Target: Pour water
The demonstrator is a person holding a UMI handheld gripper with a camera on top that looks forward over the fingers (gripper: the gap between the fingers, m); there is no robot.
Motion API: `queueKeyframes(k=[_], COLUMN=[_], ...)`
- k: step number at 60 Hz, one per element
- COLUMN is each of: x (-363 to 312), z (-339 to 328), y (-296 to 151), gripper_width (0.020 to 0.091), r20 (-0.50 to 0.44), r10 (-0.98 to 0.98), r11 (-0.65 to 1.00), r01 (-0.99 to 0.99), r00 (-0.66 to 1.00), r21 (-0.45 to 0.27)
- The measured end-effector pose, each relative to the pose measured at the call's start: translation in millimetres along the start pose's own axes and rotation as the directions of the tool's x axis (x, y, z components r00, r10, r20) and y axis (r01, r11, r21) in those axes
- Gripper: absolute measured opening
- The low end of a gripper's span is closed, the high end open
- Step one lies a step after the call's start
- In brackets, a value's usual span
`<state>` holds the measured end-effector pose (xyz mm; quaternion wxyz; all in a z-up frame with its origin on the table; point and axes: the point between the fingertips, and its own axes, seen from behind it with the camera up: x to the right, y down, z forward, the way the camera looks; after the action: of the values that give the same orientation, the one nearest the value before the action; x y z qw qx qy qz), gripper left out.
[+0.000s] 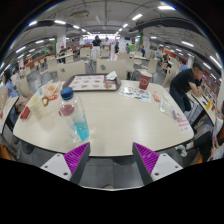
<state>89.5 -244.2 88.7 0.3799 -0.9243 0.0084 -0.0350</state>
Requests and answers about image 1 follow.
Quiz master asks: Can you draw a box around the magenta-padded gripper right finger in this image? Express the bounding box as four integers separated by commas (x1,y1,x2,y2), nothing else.
132,142,184,186

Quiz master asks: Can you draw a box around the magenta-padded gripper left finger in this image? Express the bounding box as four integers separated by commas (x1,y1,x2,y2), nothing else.
39,142,92,185

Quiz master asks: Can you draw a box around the group of ceiling lights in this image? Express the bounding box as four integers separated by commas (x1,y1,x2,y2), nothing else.
0,4,223,79

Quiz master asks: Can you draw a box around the red carton box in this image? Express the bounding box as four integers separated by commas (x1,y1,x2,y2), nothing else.
19,105,32,120

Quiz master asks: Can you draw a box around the colourful printed flyer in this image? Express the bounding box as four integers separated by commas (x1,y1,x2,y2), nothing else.
119,84,152,104

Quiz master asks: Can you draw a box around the ceiling air conditioner unit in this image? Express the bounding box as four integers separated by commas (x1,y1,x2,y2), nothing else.
69,9,90,19

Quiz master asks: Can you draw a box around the red paper cup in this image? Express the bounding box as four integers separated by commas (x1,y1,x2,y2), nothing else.
138,70,153,91

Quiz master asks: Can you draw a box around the beige chair with round hole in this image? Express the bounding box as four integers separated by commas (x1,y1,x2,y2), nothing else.
95,59,129,80
56,60,87,82

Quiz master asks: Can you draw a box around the brown food tray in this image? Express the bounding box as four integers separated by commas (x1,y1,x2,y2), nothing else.
62,73,122,92

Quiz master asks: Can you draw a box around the person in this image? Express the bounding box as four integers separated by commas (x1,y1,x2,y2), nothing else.
169,62,204,113
0,68,20,119
179,60,190,73
114,41,121,56
58,45,68,64
91,34,102,63
174,99,224,162

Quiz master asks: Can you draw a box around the clear bottle with blue cap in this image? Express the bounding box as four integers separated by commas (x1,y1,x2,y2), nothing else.
58,87,91,144

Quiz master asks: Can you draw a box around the white crumpled napkin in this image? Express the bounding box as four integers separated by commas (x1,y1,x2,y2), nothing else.
105,70,118,81

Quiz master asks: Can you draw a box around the clear plastic bag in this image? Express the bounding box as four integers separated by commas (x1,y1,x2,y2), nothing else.
159,99,183,121

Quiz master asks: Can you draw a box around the white printed table sticker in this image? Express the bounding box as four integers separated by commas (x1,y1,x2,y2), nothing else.
176,118,193,134

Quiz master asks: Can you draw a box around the beige table with dark edge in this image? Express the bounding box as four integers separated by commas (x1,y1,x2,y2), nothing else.
0,95,20,135
186,90,218,127

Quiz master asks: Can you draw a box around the group of beige chairs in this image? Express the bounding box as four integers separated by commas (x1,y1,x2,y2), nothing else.
18,46,178,88

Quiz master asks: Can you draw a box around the pink bag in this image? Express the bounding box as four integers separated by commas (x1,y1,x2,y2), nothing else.
14,96,30,114

